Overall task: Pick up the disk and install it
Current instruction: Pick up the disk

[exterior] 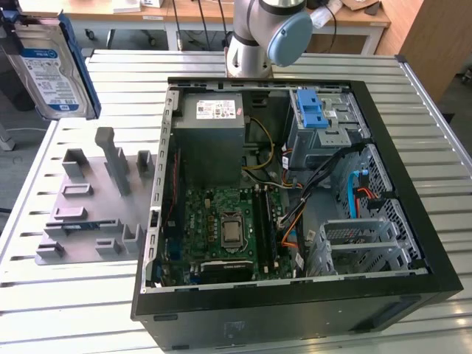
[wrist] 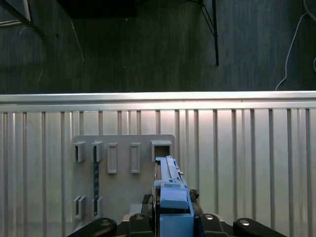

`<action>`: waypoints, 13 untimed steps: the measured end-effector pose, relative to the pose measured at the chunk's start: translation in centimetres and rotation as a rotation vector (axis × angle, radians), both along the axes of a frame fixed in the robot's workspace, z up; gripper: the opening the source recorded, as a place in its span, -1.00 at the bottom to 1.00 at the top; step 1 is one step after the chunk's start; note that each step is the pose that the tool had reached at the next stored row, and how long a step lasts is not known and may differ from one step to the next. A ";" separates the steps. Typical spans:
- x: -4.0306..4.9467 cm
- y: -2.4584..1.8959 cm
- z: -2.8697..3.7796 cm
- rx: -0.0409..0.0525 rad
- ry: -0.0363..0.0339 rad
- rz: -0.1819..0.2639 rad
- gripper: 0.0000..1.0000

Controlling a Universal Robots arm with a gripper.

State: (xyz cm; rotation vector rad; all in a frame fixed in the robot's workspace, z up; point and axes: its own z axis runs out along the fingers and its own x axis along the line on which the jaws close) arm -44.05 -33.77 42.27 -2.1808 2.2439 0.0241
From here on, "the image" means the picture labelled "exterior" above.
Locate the hard disk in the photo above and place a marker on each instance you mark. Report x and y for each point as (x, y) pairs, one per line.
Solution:
(48, 73)

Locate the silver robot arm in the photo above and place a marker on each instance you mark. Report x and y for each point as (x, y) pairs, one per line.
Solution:
(247, 55)

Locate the silver disk bay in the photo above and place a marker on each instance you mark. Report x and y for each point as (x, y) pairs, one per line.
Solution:
(354, 225)

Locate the white book stack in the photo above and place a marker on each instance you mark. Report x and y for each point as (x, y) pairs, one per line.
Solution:
(127, 5)

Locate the grey metal stand foot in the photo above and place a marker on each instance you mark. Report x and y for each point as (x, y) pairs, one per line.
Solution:
(7, 140)

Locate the white blue box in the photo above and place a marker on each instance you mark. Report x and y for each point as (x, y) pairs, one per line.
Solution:
(152, 3)

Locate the grey parts rack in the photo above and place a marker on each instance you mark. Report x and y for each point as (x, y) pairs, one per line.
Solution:
(103, 206)

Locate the RAM stick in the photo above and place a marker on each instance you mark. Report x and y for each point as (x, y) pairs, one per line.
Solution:
(81, 226)

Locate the grey power supply unit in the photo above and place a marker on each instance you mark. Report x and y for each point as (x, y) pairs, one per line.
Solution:
(210, 147)

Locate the green motherboard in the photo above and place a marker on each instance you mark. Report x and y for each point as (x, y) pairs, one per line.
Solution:
(206, 206)

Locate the silver CPU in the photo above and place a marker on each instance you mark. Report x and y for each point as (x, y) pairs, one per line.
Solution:
(232, 230)

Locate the blue plastic drive latch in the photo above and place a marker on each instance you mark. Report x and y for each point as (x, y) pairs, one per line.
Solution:
(311, 110)

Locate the CPU socket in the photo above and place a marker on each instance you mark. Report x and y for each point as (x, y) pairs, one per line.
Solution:
(234, 249)

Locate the black RAM slot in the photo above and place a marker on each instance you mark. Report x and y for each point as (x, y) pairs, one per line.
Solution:
(271, 228)
(262, 228)

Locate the black graphics card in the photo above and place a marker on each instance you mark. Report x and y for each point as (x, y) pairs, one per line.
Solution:
(226, 271)

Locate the grey optical drive cage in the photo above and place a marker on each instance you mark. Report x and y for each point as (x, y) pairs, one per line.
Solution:
(333, 138)

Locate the brown cardboard piece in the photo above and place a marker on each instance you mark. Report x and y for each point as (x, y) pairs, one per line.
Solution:
(361, 5)

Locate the black open PC case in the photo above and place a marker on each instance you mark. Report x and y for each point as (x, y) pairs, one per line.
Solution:
(258, 317)

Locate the wooden desk white frame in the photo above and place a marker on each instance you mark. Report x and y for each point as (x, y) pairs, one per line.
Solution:
(110, 15)

